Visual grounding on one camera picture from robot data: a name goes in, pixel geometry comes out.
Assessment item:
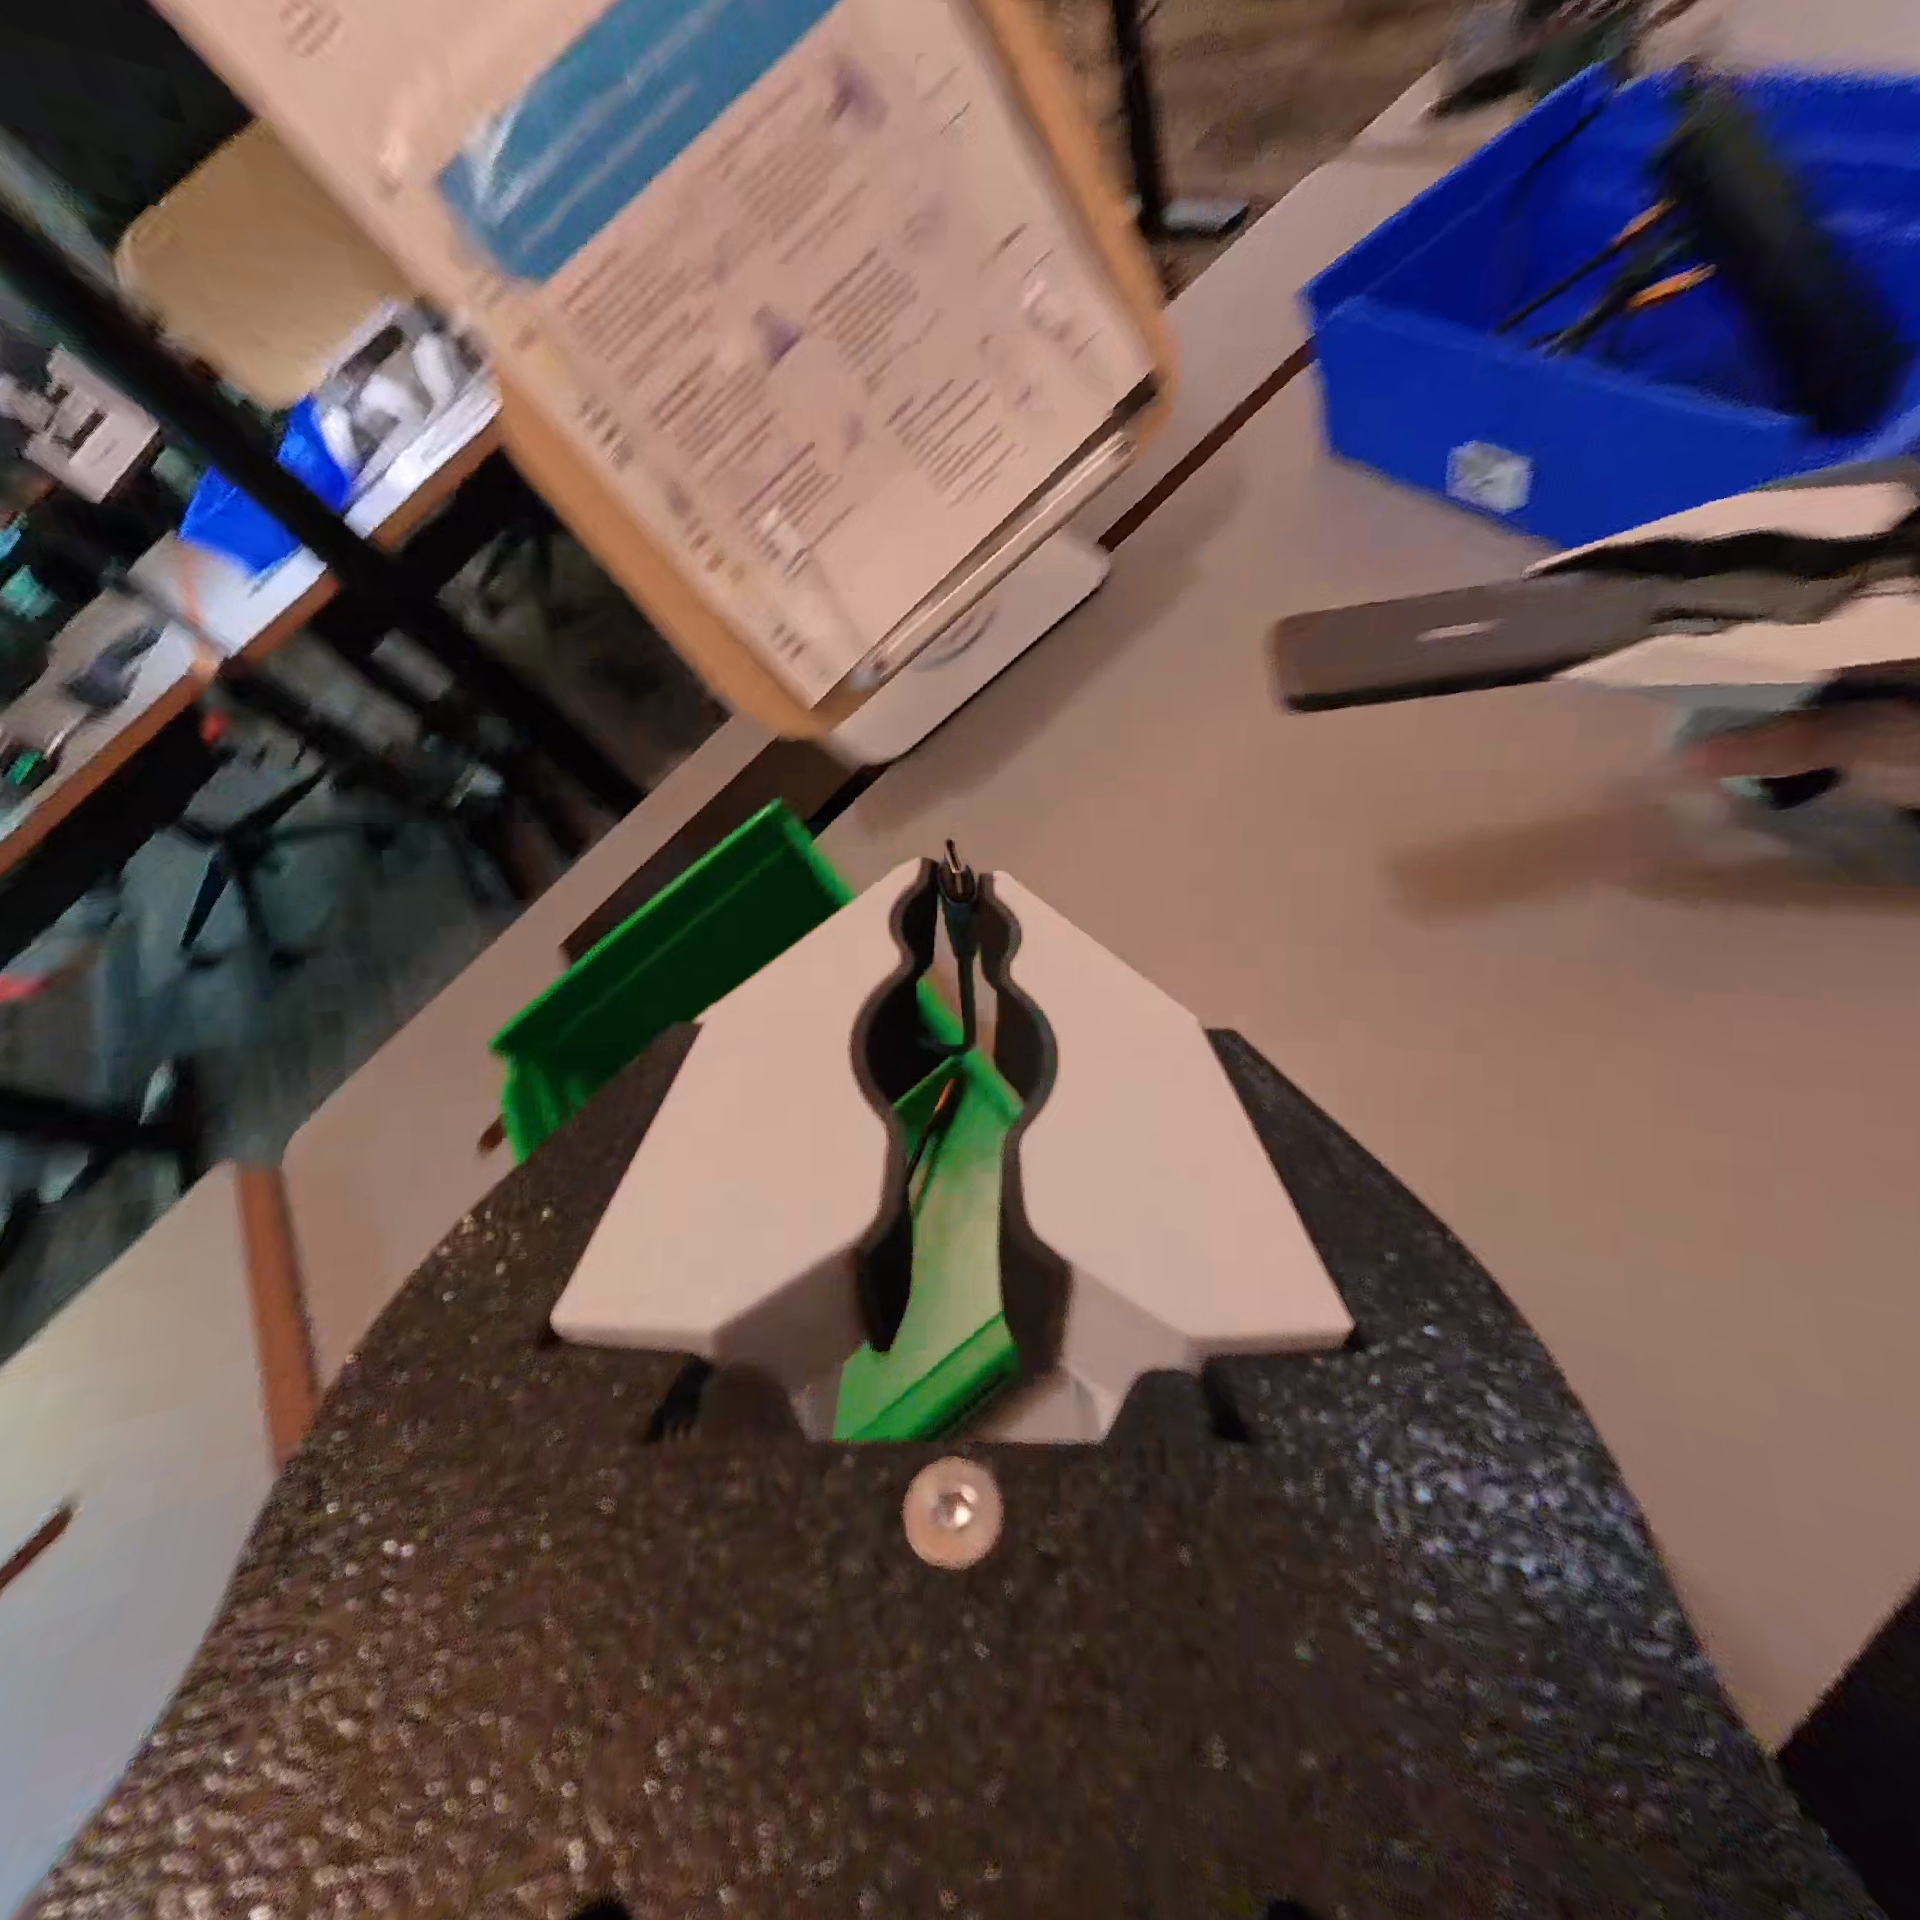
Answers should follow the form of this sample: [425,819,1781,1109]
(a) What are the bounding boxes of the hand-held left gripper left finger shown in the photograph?
[548,859,969,1443]

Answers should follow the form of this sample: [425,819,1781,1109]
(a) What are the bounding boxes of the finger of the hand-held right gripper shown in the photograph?
[1528,461,1920,590]
[1552,586,1920,696]

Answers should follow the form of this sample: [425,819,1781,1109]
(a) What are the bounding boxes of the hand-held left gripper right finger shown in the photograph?
[976,866,1355,1445]

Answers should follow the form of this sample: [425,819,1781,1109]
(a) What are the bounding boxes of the green plastic bin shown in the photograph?
[487,800,1029,1445]

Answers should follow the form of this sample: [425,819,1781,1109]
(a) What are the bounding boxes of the blue plastic bin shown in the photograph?
[1299,64,1920,554]

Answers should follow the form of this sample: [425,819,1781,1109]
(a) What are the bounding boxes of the black usb cable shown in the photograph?
[897,837,991,1193]

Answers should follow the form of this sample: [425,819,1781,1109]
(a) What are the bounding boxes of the person's right hand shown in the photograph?
[1677,693,1920,826]

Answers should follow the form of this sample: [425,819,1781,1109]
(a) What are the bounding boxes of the black office chair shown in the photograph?
[157,737,520,1000]

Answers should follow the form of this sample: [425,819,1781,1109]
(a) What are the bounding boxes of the wooden edged work table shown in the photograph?
[0,397,509,886]

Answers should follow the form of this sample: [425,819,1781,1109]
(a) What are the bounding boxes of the instruction sheets on stand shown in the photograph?
[496,0,1181,770]

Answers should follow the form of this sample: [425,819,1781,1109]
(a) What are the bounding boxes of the blue header instruction sheet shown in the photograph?
[435,0,1163,707]

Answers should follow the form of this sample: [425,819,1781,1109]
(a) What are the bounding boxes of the white instruction sheet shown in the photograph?
[151,0,647,289]

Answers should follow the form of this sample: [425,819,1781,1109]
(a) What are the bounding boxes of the black frame beam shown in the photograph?
[0,188,653,819]

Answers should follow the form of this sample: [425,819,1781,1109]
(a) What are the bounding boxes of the black metal post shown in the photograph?
[1107,0,1251,242]

